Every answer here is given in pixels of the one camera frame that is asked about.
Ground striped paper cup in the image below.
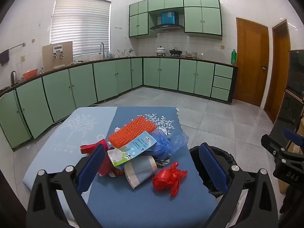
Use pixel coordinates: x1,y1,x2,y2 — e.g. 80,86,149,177
123,155,158,188

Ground steel kettle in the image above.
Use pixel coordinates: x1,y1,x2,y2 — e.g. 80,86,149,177
10,71,19,87

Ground white window blind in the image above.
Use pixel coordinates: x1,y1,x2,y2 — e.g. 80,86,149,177
49,0,112,57

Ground steel towel rail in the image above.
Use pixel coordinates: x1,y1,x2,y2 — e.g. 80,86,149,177
0,42,26,53

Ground blue white milk carton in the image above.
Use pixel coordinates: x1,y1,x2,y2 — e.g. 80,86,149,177
107,131,158,167

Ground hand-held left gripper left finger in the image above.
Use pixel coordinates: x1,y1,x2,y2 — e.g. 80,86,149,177
26,144,106,228

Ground silver snack wrapper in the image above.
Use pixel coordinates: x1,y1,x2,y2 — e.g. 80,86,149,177
155,158,170,168

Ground blue plastic bag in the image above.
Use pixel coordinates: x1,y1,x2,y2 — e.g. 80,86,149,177
151,128,189,159

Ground brown cardboard box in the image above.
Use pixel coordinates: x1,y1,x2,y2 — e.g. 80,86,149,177
278,117,304,194

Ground row of kitchen jars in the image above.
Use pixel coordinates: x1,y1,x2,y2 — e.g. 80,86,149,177
182,50,205,59

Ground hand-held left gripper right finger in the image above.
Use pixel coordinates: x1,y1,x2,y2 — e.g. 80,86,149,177
199,142,279,228

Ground printed flat cardboard box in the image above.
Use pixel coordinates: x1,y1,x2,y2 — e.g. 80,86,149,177
42,41,74,70

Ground dark towel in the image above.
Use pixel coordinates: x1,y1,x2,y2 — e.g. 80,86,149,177
0,49,10,66

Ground orange foam net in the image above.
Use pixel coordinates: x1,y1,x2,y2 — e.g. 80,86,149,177
108,116,157,149

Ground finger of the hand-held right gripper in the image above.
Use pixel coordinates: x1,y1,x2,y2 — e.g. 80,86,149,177
261,134,289,159
284,128,304,156

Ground red basin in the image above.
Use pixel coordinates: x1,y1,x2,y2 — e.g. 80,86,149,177
22,68,38,79

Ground red plastic bag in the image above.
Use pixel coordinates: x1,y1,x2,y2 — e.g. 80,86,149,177
152,161,188,197

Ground closed wooden door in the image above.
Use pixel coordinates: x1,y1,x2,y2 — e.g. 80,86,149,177
233,17,270,107

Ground red packet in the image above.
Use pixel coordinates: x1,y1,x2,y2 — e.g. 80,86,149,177
80,139,124,177

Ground wooden door with frame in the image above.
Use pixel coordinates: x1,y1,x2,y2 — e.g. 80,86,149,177
264,19,291,124

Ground green base cabinets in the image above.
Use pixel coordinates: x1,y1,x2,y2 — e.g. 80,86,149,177
0,56,238,149

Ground black lined trash bin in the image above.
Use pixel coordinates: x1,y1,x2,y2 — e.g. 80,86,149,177
189,145,235,197

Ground blue box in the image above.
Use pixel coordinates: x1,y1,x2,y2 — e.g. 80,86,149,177
161,11,177,25

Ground green wall cabinets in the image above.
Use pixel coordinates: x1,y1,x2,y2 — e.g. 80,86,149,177
129,0,223,38

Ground black range hood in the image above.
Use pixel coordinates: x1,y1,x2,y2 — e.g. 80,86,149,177
150,24,185,33

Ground black glass cabinet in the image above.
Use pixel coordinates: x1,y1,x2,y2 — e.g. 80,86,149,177
272,49,304,148

